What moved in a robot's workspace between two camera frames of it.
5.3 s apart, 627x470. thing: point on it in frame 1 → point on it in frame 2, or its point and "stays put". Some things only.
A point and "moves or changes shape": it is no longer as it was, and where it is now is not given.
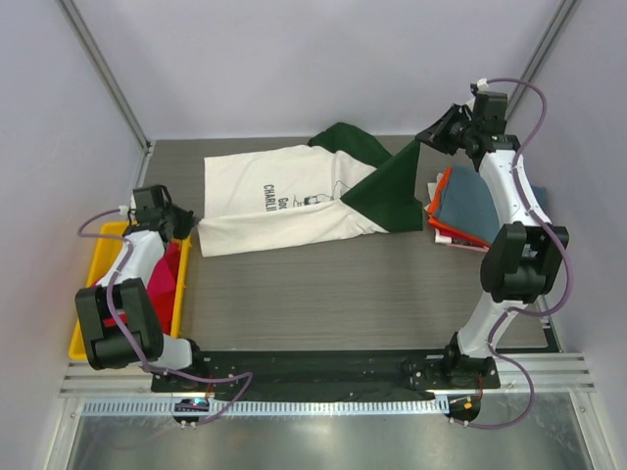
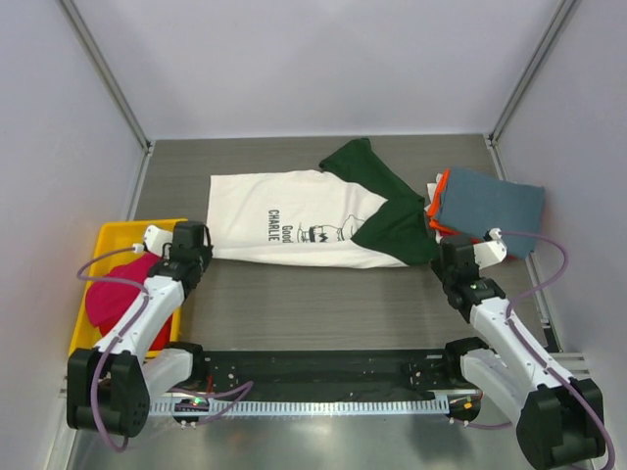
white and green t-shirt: [333, 189] moves or changes shape
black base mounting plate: [339, 371] stays put
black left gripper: [186, 217] → [206, 255]
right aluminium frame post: [555, 26] stays put
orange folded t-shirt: [441, 225] stays put
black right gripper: [442, 130] → [442, 267]
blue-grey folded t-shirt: [466, 204] stays put
